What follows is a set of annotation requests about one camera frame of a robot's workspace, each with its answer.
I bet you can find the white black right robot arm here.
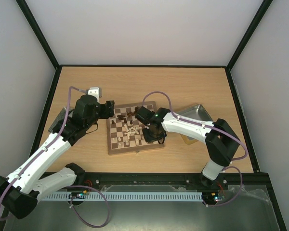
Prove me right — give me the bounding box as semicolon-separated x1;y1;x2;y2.
135;106;240;189

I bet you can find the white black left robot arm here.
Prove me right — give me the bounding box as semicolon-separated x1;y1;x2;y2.
0;94;115;219

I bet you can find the pile of dark chess pieces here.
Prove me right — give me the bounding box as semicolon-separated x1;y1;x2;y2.
117;106;140;120

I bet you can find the pile of white chess pieces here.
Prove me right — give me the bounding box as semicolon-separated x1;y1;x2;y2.
122;124;142;136

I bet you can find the wooden folding chess board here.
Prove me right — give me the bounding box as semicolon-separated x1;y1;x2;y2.
106;103;164;155

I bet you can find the left metal tray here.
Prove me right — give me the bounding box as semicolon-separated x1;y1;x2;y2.
48;107;66;133

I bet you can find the metal tray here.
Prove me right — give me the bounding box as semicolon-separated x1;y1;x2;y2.
48;107;66;133
177;103;212;145

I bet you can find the right metal tray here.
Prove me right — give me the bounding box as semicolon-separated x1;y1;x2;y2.
177;103;212;145

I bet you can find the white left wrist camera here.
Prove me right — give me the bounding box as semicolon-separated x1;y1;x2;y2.
88;87;102;99

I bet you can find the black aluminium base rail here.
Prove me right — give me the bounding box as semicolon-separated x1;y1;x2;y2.
83;172;272;192

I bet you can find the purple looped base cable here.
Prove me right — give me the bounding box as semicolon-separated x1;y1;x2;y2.
68;185;111;228

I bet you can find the light blue slotted cable duct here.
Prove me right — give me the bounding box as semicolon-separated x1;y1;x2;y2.
43;192;203;202

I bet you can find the black cage frame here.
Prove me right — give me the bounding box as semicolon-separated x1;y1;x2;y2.
0;0;288;231

